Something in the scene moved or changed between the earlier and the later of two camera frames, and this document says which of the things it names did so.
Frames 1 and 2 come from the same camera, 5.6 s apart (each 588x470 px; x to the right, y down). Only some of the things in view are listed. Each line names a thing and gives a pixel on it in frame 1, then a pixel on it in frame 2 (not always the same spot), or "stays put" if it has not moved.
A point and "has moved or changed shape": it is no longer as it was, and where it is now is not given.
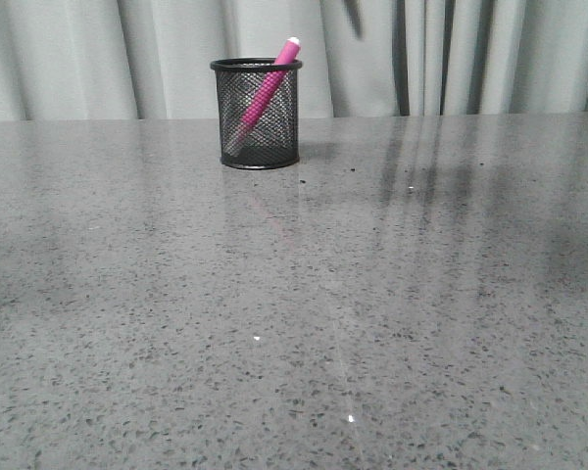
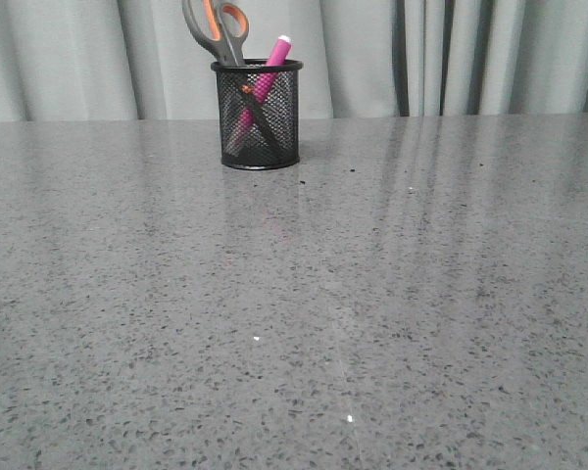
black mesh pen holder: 258,113 stays put
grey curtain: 150,60 stays put
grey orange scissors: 355,26 → 222,28
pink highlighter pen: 277,75 has moved or changed shape
